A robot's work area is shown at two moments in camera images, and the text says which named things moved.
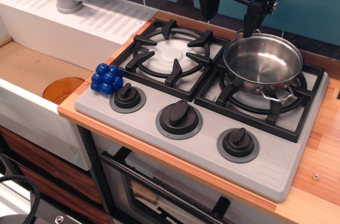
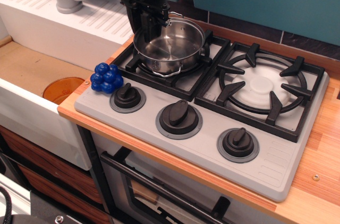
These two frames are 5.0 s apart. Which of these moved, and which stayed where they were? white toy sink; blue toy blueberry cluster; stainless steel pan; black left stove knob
Moved: stainless steel pan
Stayed: blue toy blueberry cluster; black left stove knob; white toy sink
